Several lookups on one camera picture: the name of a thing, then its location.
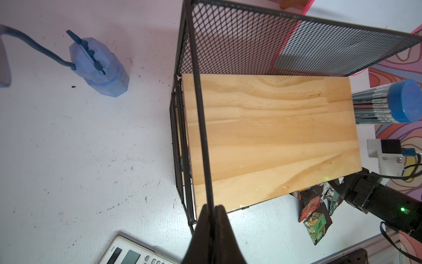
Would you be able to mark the pink framed whiteboard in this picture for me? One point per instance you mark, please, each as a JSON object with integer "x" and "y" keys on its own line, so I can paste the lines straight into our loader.
{"x": 356, "y": 16}

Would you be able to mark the red tea bag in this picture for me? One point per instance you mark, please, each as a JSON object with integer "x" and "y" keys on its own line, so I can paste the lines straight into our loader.
{"x": 310, "y": 205}

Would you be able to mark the black wire two-tier shelf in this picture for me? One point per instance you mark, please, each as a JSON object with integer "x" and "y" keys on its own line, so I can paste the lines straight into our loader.
{"x": 261, "y": 104}

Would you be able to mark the green label tea bag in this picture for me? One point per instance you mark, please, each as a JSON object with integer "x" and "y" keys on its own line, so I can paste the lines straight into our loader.
{"x": 317, "y": 225}

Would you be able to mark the small orange tea bag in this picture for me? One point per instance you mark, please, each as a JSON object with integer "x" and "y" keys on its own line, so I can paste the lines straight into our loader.
{"x": 331, "y": 198}

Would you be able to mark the blue lidded pencil tube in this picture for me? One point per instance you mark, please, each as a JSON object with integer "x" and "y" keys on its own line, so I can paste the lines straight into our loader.
{"x": 398, "y": 102}

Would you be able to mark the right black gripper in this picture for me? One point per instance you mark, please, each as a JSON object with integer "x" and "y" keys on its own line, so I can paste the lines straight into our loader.
{"x": 360, "y": 191}

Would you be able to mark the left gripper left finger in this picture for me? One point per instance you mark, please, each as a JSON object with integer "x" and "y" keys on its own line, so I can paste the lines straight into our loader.
{"x": 200, "y": 250}

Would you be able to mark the blue faceted holder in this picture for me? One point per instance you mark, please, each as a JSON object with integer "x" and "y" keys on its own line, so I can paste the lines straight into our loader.
{"x": 98, "y": 66}

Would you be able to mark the white scientific calculator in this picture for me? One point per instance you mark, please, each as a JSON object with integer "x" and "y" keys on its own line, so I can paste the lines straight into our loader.
{"x": 125, "y": 251}

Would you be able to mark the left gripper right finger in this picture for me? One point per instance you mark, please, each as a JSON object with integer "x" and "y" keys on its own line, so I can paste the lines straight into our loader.
{"x": 226, "y": 249}

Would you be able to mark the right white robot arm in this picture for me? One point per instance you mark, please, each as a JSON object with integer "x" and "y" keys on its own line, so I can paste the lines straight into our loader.
{"x": 398, "y": 211}

